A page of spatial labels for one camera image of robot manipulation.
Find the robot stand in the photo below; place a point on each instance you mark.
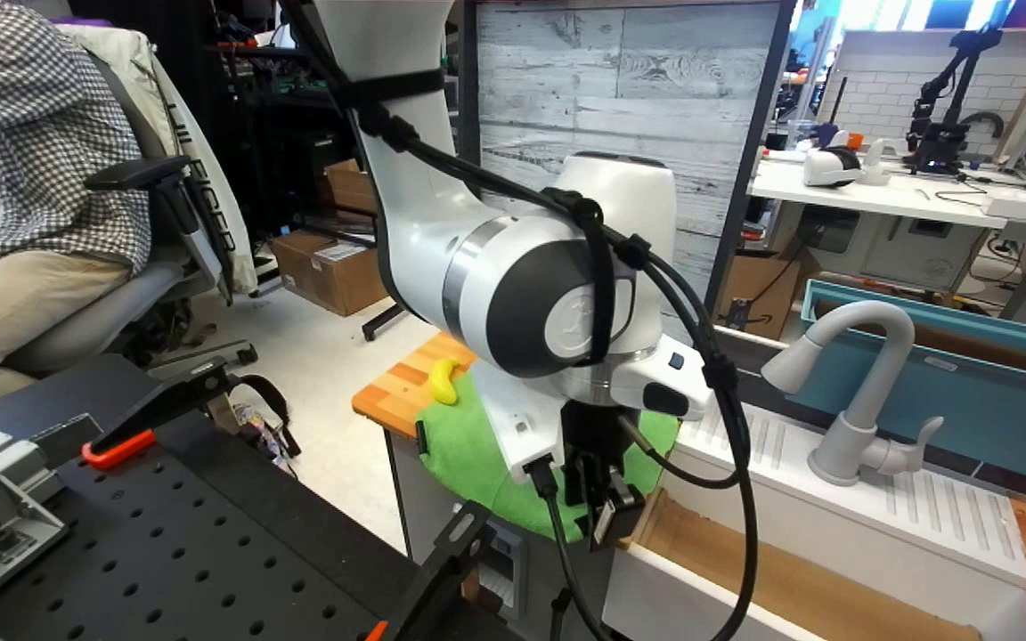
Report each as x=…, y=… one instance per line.
x=166, y=534

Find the small black robot arm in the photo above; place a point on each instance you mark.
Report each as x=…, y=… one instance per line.
x=949, y=107

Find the toy kitchen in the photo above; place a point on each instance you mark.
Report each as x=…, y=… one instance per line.
x=834, y=534

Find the yellow toy banana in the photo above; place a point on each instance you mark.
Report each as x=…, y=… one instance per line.
x=444, y=378

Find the white table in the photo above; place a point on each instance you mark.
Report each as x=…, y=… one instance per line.
x=887, y=196

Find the grey office chair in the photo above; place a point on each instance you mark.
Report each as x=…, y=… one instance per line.
x=157, y=223

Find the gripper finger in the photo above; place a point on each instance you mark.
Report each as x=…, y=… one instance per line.
x=574, y=481
x=618, y=516

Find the wood pattern backdrop board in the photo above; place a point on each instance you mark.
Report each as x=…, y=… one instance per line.
x=620, y=98

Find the green towel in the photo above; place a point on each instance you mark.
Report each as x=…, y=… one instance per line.
x=464, y=445

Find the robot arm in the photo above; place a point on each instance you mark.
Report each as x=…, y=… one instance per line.
x=424, y=223

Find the black clamp with orange tip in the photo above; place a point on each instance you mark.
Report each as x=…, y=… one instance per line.
x=442, y=570
x=157, y=409

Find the toy kitchen sink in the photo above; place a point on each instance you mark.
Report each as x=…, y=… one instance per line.
x=789, y=579

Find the cardboard box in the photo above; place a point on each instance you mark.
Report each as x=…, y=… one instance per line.
x=351, y=189
x=330, y=271
x=758, y=294

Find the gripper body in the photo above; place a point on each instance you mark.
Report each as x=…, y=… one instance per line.
x=598, y=436

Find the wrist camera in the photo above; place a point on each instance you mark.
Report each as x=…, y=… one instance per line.
x=513, y=427

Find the grey toy tap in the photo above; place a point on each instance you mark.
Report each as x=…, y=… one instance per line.
x=860, y=418

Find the person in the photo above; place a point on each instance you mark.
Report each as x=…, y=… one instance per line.
x=23, y=178

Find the white jacket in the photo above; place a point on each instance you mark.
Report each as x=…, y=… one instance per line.
x=201, y=169

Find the black equipment shelf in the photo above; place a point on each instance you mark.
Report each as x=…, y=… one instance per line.
x=290, y=116

